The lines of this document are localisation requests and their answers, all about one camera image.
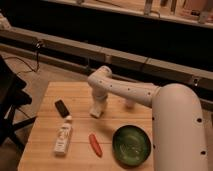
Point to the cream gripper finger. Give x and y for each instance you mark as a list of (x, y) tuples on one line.
[(99, 105)]

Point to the white squeeze bottle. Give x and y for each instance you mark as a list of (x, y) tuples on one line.
[(63, 137)]

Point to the green bowl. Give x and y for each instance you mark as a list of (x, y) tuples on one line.
[(131, 145)]

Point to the black phone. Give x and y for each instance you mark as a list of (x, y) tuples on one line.
[(61, 108)]

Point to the black office chair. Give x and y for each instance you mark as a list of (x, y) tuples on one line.
[(12, 97)]

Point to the white sponge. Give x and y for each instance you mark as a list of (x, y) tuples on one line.
[(96, 112)]

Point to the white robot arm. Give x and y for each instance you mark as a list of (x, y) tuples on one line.
[(177, 126)]

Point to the white paper cup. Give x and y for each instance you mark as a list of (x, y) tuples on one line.
[(129, 103)]

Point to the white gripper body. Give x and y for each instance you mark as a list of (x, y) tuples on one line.
[(99, 94)]

